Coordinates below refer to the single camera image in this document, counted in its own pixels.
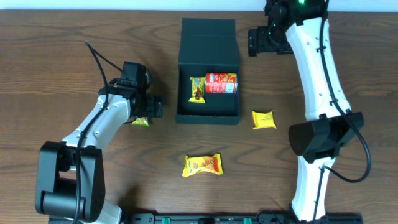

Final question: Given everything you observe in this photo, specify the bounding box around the green orange snack packet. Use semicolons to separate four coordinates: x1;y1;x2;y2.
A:
131;118;149;127

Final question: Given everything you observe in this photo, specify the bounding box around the yellow brown snack packet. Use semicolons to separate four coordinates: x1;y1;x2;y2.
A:
188;77;205;104

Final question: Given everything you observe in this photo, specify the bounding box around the dark green box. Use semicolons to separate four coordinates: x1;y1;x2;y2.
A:
175;18;240;125

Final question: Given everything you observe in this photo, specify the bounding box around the red chips can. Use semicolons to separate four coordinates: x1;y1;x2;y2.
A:
205;73;238;94

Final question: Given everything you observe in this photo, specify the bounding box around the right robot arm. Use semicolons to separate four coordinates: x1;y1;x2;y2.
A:
248;0;364;223

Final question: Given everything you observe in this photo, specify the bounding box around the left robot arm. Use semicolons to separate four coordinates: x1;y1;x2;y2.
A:
35;62;162;223

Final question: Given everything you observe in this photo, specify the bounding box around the plain yellow snack packet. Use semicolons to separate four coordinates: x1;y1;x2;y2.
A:
252;111;277;129

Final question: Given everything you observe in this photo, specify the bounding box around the yellow orange snack packet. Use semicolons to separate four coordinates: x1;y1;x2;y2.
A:
182;153;223;177

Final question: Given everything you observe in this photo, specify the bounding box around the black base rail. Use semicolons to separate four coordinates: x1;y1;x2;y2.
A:
47;213;364;224

